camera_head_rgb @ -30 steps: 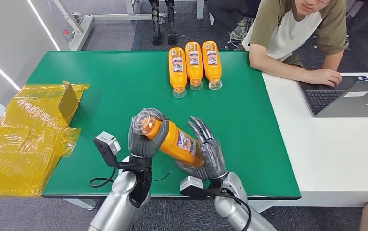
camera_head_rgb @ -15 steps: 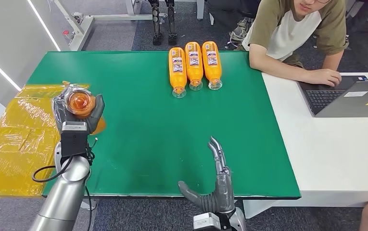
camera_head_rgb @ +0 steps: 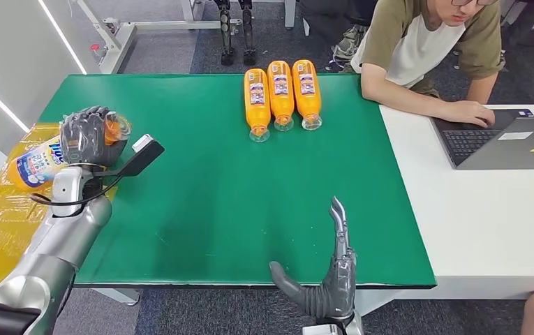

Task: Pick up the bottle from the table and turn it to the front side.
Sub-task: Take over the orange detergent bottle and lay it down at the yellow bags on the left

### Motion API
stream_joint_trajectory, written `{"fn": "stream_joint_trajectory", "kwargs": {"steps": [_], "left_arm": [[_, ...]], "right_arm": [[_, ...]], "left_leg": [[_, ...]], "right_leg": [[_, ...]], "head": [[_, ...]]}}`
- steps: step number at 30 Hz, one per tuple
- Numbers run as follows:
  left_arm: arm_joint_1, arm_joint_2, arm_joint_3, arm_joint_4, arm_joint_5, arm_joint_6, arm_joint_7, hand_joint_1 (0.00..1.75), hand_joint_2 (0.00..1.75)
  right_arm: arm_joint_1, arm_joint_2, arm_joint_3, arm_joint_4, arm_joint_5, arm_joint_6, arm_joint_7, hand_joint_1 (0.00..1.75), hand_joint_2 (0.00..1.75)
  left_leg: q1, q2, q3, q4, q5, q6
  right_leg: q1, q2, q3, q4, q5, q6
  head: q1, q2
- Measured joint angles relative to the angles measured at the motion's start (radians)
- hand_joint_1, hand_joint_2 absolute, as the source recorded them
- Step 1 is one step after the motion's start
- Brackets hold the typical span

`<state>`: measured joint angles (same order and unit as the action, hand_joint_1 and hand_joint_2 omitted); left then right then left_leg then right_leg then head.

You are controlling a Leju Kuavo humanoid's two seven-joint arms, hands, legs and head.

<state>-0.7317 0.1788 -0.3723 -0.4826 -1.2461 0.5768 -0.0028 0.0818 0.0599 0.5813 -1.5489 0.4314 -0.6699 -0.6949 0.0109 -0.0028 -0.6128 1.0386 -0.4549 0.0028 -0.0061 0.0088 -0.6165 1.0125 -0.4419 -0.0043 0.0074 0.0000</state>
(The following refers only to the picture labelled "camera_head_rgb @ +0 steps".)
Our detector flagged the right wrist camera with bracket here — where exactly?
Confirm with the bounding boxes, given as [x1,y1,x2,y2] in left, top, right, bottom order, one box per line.
[301,323,343,335]

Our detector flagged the white table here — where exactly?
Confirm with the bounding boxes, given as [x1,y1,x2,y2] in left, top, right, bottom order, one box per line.
[354,103,534,318]

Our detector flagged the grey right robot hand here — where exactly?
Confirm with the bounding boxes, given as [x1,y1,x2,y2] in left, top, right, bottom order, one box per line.
[269,196,357,322]

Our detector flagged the person's hand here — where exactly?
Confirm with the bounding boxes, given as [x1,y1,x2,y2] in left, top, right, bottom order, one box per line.
[447,100,497,128]

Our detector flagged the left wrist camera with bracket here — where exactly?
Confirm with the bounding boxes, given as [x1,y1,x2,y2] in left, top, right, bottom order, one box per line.
[93,134,166,179]

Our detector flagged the black robot leg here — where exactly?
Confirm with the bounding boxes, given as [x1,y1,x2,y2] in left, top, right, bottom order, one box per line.
[239,0,258,66]
[216,0,237,66]

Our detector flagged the green table mat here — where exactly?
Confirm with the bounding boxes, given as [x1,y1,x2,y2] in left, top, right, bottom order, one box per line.
[37,73,437,290]

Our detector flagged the orange bottle with printed label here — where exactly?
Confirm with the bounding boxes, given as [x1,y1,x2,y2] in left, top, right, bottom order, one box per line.
[292,59,323,132]
[267,60,295,133]
[7,113,132,193]
[244,68,272,143]

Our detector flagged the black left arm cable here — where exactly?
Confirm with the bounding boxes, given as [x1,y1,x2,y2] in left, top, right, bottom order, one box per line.
[29,175,124,207]

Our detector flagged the person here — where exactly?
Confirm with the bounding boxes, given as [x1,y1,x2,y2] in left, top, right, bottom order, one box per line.
[325,0,508,128]

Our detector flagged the white metal frame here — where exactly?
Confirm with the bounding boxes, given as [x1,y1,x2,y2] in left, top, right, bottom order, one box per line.
[70,0,297,75]

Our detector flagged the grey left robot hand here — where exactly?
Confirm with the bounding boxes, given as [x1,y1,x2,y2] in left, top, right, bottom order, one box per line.
[59,106,129,168]

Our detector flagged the grey laptop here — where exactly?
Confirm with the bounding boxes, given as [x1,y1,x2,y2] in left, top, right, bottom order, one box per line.
[431,108,534,170]

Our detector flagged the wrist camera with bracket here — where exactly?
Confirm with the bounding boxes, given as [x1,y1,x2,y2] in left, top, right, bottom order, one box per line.
[93,134,166,179]
[301,323,343,335]

